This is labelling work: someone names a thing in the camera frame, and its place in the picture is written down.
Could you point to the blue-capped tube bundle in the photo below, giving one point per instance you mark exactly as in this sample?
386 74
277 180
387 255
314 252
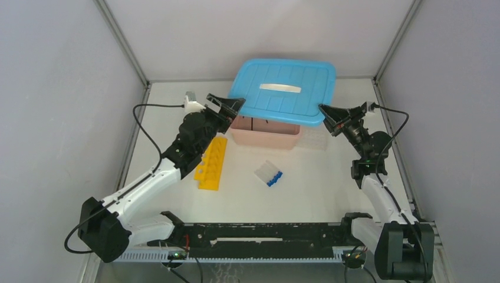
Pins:
268 173

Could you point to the blue plastic box lid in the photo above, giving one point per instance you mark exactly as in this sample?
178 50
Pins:
284 90

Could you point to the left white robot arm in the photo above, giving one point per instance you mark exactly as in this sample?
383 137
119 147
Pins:
106 225

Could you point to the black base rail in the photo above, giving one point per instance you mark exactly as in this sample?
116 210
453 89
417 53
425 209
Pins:
279 241

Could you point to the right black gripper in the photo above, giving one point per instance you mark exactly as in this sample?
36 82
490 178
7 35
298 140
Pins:
353 115

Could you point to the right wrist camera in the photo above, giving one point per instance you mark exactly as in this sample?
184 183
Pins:
369 107

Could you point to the clear plastic well plate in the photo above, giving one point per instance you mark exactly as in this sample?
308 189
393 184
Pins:
314 138

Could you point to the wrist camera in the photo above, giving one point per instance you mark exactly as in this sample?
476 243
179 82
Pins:
369 107
190 104

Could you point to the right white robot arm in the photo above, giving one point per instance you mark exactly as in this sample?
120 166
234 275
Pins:
403 247

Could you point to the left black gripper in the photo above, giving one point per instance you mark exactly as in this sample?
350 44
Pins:
234 105

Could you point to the black wire ring stand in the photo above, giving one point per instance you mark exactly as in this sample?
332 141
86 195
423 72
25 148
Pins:
254 124

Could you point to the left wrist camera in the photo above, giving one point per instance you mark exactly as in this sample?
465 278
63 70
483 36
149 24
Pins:
190 104

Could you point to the pink plastic storage box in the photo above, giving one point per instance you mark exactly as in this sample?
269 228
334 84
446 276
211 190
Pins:
285 138

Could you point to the yellow test tube rack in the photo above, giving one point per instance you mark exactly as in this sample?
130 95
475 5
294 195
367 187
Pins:
209 170

